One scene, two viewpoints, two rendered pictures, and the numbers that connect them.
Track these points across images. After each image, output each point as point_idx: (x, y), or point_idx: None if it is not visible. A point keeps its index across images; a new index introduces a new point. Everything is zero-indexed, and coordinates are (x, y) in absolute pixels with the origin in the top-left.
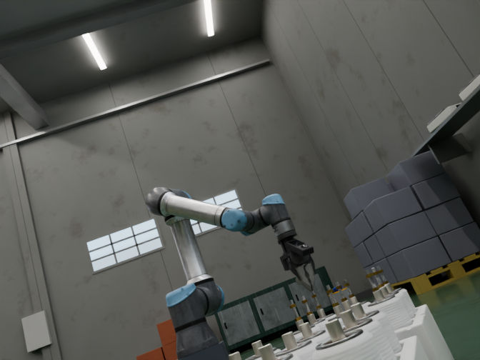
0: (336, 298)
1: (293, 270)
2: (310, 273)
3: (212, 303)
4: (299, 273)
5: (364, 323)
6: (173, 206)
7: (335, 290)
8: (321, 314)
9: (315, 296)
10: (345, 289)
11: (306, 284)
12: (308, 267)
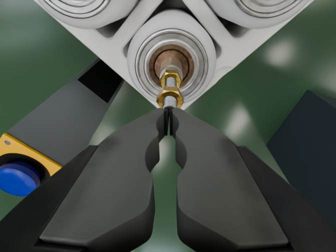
0: (58, 147)
1: (331, 229)
2: (132, 152)
3: None
4: (240, 180)
5: None
6: None
7: (32, 173)
8: (179, 64)
9: (171, 87)
10: (7, 133)
11: (197, 118)
12: (104, 199)
